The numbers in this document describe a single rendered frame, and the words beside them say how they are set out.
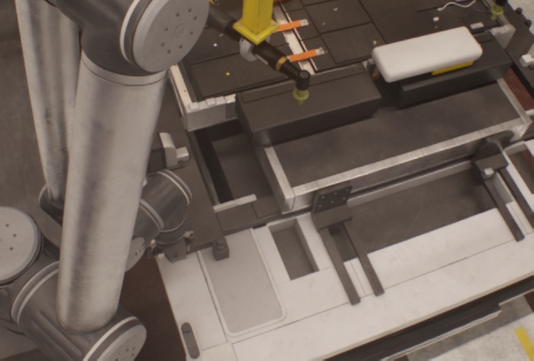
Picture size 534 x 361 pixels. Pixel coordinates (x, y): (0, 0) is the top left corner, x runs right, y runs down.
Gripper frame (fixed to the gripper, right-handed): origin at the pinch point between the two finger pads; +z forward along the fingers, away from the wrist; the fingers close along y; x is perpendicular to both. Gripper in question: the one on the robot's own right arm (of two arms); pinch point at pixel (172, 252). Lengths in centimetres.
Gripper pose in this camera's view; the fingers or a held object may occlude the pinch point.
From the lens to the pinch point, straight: 184.0
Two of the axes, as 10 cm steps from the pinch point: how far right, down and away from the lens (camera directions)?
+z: -0.8, 5.3, 8.4
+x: 3.7, 8.0, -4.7
